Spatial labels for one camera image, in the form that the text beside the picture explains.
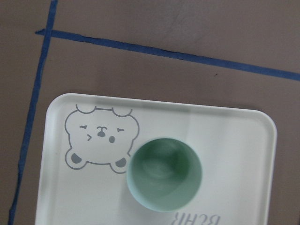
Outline white bear print tray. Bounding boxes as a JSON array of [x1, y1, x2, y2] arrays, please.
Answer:
[[35, 93, 277, 225]]

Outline pale green cup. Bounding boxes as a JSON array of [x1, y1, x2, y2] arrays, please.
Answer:
[[127, 138, 203, 212]]

